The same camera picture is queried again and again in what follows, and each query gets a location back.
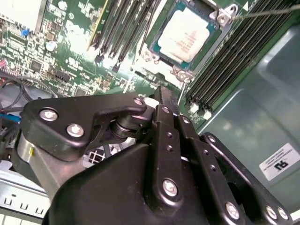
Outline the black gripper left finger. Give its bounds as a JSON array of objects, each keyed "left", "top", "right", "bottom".
[{"left": 21, "top": 86, "right": 185, "bottom": 209}]

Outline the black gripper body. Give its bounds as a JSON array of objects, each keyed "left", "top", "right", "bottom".
[{"left": 42, "top": 143, "right": 222, "bottom": 225}]

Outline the silver CPU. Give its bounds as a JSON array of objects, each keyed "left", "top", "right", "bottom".
[{"left": 150, "top": 1, "right": 222, "bottom": 70}]

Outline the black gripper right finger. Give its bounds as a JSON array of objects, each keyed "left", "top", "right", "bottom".
[{"left": 176, "top": 115, "right": 293, "bottom": 225}]

